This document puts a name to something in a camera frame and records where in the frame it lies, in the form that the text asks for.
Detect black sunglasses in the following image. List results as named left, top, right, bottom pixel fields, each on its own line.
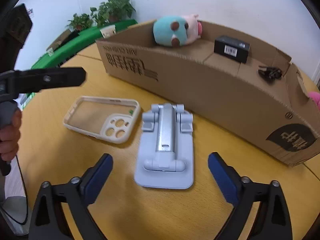
left=258, top=66, right=283, bottom=82

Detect black UGREEN product box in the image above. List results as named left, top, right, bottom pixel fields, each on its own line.
left=214, top=36, right=251, bottom=63

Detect person's left hand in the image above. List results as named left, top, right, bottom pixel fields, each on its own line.
left=0, top=109, right=22, bottom=161

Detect small potted plant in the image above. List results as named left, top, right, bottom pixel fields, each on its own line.
left=67, top=13, right=93, bottom=31

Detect potted green plant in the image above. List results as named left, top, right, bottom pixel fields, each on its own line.
left=90, top=0, right=136, bottom=27

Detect large cardboard box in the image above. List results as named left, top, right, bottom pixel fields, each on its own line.
left=96, top=22, right=319, bottom=166

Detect cream phone case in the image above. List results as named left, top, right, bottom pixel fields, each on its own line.
left=63, top=96, right=140, bottom=144

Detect light blue phone stand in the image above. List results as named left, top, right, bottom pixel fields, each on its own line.
left=134, top=103, right=194, bottom=190

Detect pink plush toy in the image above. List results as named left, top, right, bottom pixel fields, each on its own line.
left=309, top=92, right=320, bottom=110

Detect teal and pink plush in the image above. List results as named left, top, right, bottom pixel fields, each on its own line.
left=153, top=14, right=203, bottom=47

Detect black cable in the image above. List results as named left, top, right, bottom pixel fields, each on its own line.
left=1, top=154, right=29, bottom=225

